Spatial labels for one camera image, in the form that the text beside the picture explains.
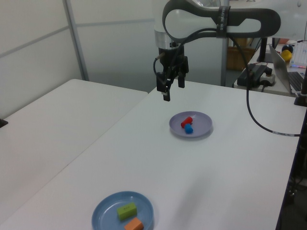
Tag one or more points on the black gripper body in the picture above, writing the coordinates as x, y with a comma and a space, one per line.
171, 58

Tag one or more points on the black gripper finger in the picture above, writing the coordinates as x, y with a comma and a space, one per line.
183, 72
166, 86

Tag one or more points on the red cylinder block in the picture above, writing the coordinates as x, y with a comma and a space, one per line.
185, 121

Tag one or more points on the blue block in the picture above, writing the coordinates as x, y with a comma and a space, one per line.
189, 129

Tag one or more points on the green block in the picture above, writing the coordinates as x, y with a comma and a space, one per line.
126, 211

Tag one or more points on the orange block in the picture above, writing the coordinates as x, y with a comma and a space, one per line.
133, 224

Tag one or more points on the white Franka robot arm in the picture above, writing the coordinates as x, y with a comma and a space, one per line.
192, 21

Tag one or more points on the purple plate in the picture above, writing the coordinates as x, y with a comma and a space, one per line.
204, 124

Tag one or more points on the black power box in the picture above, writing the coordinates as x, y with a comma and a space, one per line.
254, 74

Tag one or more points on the black monitor stand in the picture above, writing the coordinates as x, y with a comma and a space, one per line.
262, 51

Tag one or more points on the silver laptop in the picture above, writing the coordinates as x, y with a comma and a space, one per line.
280, 64

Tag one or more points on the yellow ball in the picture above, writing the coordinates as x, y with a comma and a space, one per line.
286, 55

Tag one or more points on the dark ball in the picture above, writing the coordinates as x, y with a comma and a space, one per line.
287, 48

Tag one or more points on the white storage box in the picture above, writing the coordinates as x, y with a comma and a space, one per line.
301, 54

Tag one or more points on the blue plate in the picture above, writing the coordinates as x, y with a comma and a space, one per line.
108, 215

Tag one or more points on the black camera pole stand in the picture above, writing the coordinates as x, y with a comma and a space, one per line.
3, 123

